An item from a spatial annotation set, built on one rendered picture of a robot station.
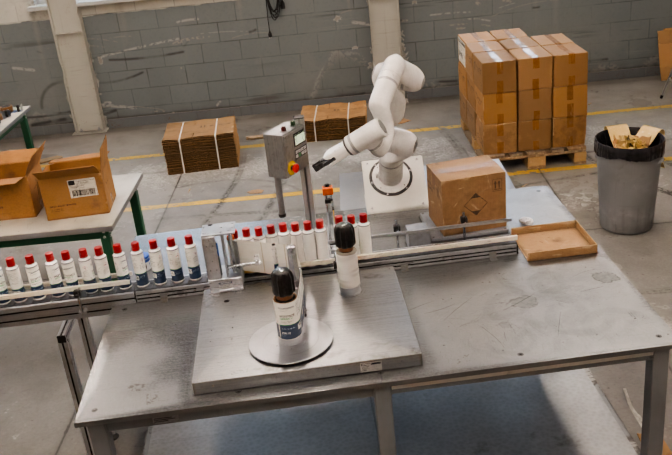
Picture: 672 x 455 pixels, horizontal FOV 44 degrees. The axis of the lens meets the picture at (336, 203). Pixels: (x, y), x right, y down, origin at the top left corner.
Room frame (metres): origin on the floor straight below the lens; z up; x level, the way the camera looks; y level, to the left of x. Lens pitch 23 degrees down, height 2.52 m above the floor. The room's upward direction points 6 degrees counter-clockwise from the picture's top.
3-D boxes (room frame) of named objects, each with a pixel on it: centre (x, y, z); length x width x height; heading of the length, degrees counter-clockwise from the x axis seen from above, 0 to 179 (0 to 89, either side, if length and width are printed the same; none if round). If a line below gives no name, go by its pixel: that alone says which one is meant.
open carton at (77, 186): (4.42, 1.43, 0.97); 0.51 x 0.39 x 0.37; 4
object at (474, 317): (3.12, -0.06, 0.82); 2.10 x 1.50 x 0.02; 92
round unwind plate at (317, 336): (2.61, 0.22, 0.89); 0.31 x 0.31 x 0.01
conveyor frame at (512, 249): (3.21, 0.07, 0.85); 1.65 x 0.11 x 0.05; 92
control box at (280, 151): (3.29, 0.18, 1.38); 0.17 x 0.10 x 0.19; 147
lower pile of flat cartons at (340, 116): (7.69, -0.06, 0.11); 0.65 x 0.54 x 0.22; 85
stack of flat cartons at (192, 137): (7.23, 1.15, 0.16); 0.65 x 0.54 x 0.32; 93
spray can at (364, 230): (3.22, -0.11, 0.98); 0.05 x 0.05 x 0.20
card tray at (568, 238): (3.26, -0.93, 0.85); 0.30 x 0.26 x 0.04; 92
